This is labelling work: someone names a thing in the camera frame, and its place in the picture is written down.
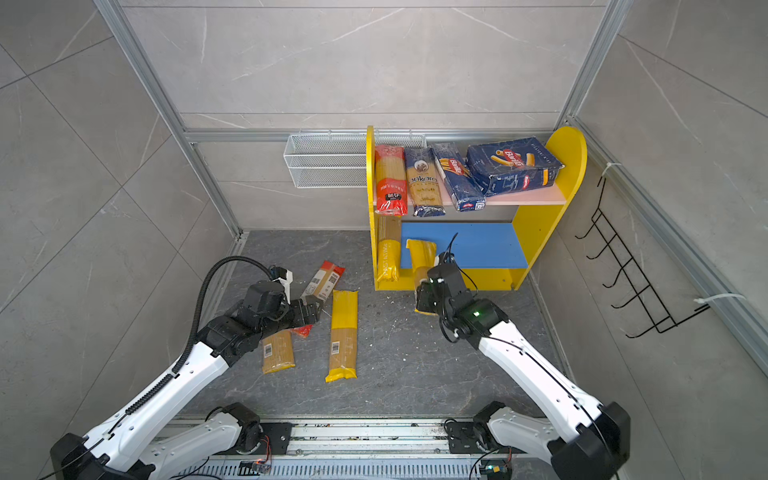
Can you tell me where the blue Barilla spaghetti bag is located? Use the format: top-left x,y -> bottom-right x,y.
431,142 -> 486,212

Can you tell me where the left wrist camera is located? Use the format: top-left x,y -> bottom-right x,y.
270,266 -> 293,303

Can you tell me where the blue yellow spaghetti bag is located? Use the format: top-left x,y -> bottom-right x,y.
404,148 -> 445,218

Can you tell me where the red white spaghetti bag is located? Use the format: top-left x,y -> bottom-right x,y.
300,261 -> 345,319

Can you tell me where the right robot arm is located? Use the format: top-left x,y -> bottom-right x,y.
419,263 -> 631,479

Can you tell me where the black wire hook rack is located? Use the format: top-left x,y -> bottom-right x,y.
575,178 -> 711,339

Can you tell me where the red yellow pasta bag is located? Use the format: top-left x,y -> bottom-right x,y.
374,145 -> 408,217

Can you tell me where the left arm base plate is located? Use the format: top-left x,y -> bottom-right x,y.
222,422 -> 293,456

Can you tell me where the yellow shelf unit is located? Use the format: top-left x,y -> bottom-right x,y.
366,127 -> 588,291

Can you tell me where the aluminium mounting rail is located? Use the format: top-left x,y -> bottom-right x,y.
158,418 -> 561,479

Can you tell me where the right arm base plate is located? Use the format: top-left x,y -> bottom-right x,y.
442,418 -> 498,454

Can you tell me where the blue Barilla rigatoni box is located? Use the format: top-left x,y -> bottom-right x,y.
467,137 -> 564,197

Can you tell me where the white wire mesh basket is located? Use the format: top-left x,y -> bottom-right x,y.
283,128 -> 427,189

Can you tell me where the yellow Pastatime spaghetti bag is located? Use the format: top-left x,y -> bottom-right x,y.
376,215 -> 402,281

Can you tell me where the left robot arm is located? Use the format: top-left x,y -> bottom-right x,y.
50,255 -> 324,479

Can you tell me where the small tan pasta bag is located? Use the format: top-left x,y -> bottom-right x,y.
262,330 -> 296,374

